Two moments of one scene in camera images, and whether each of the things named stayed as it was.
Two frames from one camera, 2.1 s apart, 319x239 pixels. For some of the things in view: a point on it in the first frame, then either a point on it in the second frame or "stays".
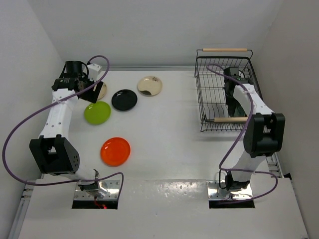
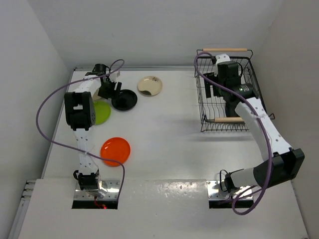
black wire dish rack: [213, 106] stays
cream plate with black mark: [149, 85] stays
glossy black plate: [124, 99] stays
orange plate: [114, 152] stays
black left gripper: [91, 95] to [112, 93]
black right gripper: [231, 103] to [208, 83]
